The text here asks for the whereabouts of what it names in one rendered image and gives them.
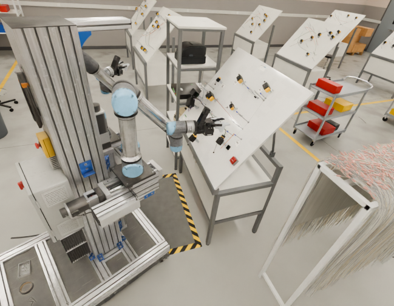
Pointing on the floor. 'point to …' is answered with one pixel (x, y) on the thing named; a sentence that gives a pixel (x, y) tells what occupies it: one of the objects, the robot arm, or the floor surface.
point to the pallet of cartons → (357, 39)
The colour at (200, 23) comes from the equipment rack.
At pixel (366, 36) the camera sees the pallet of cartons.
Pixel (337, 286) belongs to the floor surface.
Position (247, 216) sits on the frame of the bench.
